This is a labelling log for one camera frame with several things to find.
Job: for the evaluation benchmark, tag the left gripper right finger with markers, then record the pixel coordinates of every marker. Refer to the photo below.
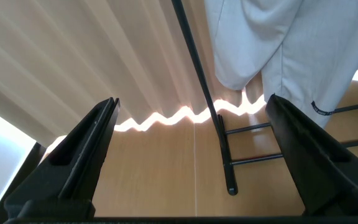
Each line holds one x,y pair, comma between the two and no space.
328,177

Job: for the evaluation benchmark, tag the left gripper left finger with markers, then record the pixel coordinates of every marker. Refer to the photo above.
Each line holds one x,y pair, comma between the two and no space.
70,174

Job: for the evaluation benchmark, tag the pale grey shorts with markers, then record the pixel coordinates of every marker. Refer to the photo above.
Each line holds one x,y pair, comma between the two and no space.
291,46

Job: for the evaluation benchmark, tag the black clothes rack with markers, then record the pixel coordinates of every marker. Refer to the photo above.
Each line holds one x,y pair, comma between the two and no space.
225,149

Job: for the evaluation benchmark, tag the beige curtain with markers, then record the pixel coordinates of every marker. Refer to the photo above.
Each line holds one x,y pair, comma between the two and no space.
73,56

